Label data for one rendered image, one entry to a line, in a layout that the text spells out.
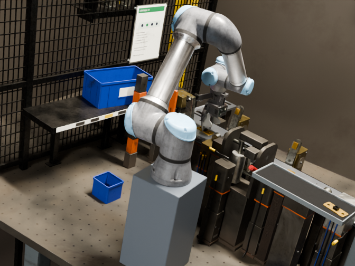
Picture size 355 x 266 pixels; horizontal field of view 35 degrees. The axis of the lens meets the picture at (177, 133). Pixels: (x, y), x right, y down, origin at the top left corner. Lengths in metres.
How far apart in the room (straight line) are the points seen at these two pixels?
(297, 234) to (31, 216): 1.10
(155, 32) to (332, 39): 2.01
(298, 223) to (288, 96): 2.90
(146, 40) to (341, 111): 2.24
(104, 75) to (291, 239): 1.25
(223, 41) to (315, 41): 2.68
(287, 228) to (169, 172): 0.48
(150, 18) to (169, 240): 1.32
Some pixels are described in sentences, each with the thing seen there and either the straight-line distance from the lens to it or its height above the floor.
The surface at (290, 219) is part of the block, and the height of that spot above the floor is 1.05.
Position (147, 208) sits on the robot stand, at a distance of 2.03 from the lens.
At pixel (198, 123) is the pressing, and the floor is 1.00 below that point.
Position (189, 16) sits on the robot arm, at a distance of 2.08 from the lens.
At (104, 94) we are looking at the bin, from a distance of 2.62.
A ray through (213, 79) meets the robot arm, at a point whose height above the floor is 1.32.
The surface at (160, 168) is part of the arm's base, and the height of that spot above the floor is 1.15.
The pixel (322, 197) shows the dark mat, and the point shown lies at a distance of 2.04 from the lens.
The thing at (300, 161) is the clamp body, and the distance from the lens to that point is 2.63.
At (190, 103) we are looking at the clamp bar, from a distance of 2.46.
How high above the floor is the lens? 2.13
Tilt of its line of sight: 26 degrees down
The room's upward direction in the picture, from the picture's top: 11 degrees clockwise
